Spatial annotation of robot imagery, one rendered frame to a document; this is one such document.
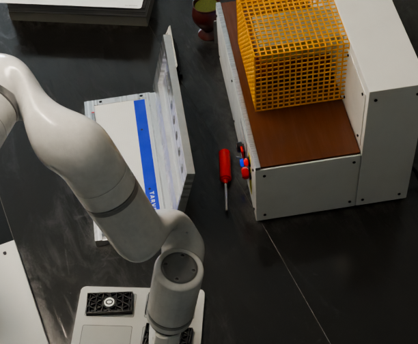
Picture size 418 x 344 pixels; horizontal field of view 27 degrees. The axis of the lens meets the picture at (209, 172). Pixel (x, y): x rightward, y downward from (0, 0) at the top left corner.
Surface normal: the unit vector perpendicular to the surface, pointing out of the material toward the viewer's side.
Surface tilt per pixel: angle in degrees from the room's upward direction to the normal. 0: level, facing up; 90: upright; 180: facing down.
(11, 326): 0
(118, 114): 0
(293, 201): 90
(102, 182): 78
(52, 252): 0
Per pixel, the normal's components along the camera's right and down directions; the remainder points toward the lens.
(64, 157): -0.12, 0.44
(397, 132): 0.14, 0.76
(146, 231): 0.71, 0.29
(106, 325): -0.06, -0.63
